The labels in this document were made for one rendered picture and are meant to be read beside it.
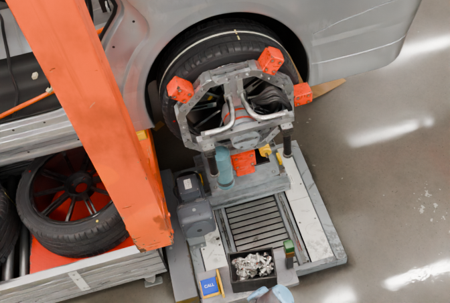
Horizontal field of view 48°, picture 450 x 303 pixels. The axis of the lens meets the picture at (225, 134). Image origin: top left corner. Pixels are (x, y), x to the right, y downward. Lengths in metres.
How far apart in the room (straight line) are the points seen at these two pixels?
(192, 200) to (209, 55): 0.84
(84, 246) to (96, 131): 1.06
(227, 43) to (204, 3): 0.22
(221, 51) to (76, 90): 0.79
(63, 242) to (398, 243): 1.75
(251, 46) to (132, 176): 0.75
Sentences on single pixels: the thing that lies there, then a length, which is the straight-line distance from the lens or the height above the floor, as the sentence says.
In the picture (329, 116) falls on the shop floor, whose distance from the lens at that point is 3.46.
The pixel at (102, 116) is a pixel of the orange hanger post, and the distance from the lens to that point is 1.68.
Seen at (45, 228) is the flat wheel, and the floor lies 0.50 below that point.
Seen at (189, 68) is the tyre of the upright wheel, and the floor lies 1.13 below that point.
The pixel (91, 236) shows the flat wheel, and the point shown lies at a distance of 2.61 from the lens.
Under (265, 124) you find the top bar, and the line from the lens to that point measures 2.14.
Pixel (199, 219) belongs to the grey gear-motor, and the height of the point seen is 0.40.
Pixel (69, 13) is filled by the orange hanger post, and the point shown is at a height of 1.83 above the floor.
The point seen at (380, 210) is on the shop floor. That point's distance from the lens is 3.07.
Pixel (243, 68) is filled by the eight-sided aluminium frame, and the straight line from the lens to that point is 2.21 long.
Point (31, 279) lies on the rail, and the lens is 2.72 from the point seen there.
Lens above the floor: 2.61
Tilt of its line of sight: 50 degrees down
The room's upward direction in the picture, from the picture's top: 10 degrees counter-clockwise
